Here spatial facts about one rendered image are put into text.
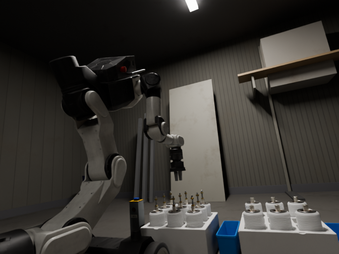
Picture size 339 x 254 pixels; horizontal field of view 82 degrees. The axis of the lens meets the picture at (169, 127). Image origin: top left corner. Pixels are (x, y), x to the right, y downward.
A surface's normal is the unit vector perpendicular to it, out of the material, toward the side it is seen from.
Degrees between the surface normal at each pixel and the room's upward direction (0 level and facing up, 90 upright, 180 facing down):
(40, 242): 64
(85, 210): 90
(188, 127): 80
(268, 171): 90
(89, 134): 108
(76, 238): 90
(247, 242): 90
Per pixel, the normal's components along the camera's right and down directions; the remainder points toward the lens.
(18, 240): 0.50, -0.87
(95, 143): -0.35, 0.14
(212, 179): -0.40, -0.33
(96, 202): 0.92, -0.16
